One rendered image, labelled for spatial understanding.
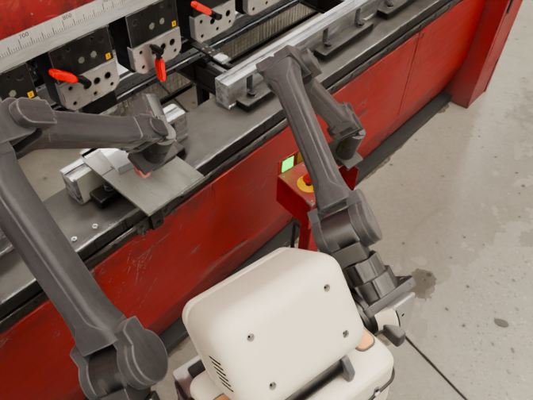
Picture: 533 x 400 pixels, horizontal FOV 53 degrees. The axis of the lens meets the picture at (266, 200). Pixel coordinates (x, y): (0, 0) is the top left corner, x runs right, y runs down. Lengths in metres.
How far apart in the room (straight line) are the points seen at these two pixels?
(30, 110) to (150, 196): 0.57
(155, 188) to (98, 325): 0.63
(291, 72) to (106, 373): 0.61
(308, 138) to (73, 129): 0.41
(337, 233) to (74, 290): 0.43
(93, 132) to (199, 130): 0.75
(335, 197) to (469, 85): 2.45
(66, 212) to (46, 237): 0.76
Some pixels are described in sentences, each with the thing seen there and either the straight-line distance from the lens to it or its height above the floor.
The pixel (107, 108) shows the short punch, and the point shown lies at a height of 1.11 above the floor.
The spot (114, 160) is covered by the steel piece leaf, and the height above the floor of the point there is 1.00.
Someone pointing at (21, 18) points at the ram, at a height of 1.43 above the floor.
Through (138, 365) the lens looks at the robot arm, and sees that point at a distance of 0.77.
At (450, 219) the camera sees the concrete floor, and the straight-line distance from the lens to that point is 2.74.
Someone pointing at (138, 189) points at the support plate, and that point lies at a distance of 1.36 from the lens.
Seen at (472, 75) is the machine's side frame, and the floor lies 0.22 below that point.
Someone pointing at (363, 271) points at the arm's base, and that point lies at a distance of 0.91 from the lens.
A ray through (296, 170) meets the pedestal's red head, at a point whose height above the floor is 0.78.
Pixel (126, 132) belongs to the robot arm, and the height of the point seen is 1.30.
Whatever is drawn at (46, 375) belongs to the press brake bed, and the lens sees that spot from 1.73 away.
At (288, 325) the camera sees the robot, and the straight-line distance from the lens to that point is 0.70.
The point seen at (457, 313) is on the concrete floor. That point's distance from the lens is 2.43.
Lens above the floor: 1.98
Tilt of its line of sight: 49 degrees down
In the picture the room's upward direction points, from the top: 2 degrees clockwise
